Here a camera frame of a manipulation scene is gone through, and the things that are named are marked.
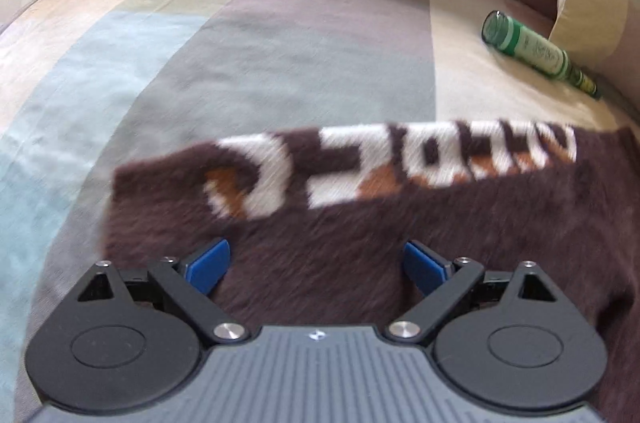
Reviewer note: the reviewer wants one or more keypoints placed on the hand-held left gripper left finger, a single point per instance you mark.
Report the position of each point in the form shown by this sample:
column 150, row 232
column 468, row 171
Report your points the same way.
column 210, row 265

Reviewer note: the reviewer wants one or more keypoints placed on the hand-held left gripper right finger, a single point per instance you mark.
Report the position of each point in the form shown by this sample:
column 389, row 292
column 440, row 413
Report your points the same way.
column 422, row 268

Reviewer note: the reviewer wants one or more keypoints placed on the fuzzy brown sweater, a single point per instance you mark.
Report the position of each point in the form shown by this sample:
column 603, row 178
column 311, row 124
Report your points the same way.
column 325, row 243

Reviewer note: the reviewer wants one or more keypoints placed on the green glass bottle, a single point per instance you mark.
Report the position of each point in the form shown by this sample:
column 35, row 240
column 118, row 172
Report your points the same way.
column 535, row 48

